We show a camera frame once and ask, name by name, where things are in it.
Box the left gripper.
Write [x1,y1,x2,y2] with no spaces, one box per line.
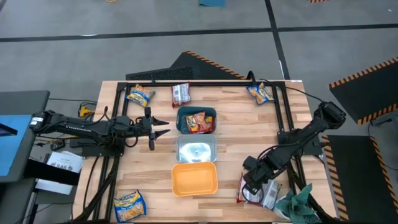
[137,107,171,152]

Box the red yellow Maruchan noodle pack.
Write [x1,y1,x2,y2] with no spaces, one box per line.
[203,114,216,132]
[185,111,206,134]

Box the blue Maruchan noodle pack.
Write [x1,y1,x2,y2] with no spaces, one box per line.
[126,84,156,108]
[113,189,147,223]
[246,82,275,106]

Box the teal plastic bin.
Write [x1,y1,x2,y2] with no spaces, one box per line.
[175,106,218,135]

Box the white plastic bin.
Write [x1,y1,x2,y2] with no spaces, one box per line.
[175,134,218,164]

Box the green plant in white pot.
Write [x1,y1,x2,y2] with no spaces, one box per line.
[272,183,323,224]

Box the orange plastic bin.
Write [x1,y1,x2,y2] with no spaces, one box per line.
[171,161,219,198]

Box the white paper sheet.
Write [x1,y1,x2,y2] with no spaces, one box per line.
[35,151,85,196]

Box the teal floor mat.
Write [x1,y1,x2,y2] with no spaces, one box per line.
[198,0,226,7]

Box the grey side desk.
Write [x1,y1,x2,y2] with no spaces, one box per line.
[0,90,50,224]

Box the blue board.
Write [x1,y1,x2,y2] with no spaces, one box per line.
[0,114,32,177]

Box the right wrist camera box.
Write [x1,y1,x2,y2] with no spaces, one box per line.
[242,156,258,171]

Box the black aluminium table frame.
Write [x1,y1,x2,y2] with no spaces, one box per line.
[74,80,338,224]

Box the black power cable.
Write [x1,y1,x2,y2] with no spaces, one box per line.
[259,78,326,104]

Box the black arched cable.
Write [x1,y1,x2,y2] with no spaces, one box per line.
[246,70,258,85]

